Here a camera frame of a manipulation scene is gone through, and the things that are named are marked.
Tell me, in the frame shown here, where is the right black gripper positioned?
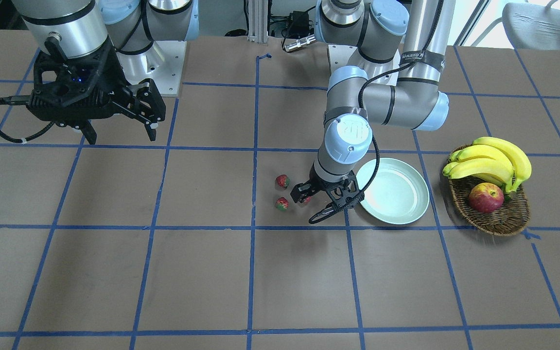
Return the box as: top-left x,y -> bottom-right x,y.
27,38 -> 133,144

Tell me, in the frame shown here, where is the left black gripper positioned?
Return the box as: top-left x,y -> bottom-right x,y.
309,168 -> 365,210

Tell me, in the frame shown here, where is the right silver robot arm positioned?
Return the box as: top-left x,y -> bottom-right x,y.
7,0 -> 199,144

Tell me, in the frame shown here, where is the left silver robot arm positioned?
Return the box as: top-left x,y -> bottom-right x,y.
291,0 -> 455,222

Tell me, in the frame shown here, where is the light green plate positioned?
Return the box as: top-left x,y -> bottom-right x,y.
349,156 -> 431,227

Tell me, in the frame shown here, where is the red apple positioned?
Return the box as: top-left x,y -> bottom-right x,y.
468,182 -> 504,213

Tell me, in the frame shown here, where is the yellow banana bunch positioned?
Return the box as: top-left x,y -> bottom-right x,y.
442,137 -> 533,194

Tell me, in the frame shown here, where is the brown wicker basket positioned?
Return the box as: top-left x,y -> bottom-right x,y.
447,177 -> 530,236

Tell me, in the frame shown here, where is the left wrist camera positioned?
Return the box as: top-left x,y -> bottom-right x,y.
290,181 -> 320,204

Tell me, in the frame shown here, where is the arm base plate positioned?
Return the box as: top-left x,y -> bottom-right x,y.
328,44 -> 401,78
117,41 -> 188,97

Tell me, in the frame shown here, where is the aluminium frame post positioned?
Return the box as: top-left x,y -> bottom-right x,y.
244,0 -> 270,46

